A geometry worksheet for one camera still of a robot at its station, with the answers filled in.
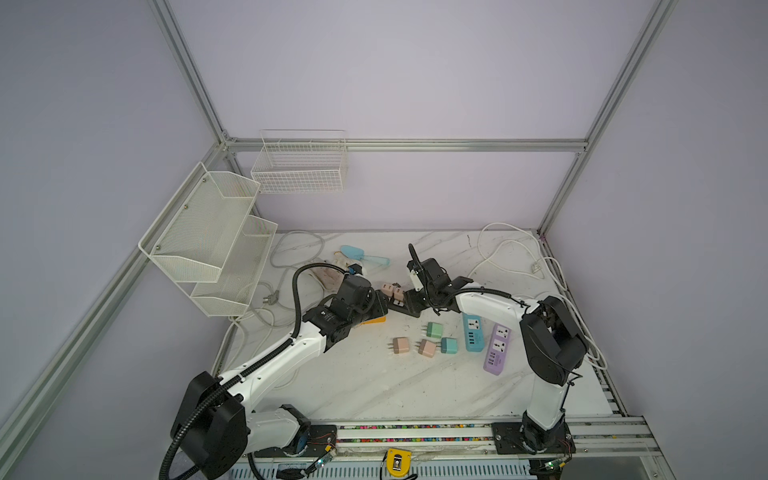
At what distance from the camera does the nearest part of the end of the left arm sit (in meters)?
0.58

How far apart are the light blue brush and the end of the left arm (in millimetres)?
457

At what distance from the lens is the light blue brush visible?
3.70 feet
